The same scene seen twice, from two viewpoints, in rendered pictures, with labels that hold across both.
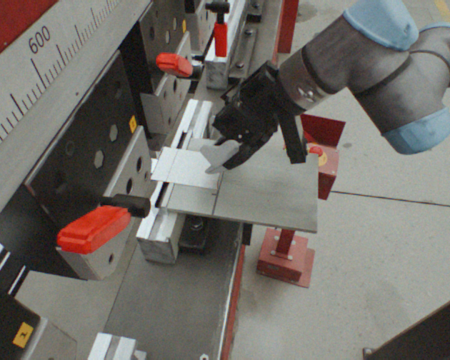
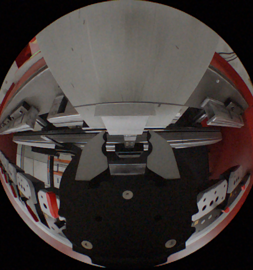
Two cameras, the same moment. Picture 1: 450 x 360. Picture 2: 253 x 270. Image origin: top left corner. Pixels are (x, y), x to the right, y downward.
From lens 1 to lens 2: 0.57 m
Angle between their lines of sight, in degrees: 68
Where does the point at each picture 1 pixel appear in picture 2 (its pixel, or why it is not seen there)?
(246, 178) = (128, 76)
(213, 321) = (206, 72)
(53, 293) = not seen: hidden behind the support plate
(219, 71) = (30, 119)
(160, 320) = (198, 92)
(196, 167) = (124, 120)
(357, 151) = not seen: outside the picture
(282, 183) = (128, 19)
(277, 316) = not seen: hidden behind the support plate
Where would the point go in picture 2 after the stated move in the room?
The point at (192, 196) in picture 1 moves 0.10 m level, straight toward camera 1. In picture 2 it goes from (159, 117) to (204, 111)
